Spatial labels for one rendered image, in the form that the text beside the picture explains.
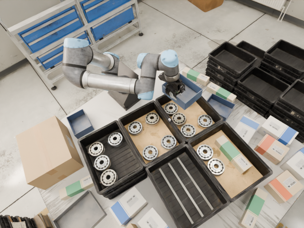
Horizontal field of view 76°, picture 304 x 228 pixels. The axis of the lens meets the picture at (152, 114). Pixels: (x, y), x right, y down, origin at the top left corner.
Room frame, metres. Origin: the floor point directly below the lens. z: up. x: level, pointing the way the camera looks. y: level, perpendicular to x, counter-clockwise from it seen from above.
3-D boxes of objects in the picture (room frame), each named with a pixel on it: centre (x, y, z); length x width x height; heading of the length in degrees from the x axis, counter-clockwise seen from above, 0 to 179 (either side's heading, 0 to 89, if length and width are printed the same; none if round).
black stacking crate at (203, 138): (0.33, -0.39, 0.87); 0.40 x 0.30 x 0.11; 21
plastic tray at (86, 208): (0.18, 0.57, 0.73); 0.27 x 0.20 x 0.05; 124
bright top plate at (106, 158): (0.46, 0.38, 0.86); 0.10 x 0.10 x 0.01
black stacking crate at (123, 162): (0.49, 0.32, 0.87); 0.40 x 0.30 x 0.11; 21
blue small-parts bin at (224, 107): (0.78, -0.53, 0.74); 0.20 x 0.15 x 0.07; 43
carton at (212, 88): (0.92, -0.60, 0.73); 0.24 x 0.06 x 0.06; 37
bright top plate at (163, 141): (0.52, -0.07, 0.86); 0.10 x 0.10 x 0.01
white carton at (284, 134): (0.49, -0.84, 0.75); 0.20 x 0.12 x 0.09; 34
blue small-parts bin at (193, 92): (0.73, -0.21, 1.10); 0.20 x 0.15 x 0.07; 32
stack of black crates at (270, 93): (1.11, -1.15, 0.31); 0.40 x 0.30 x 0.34; 31
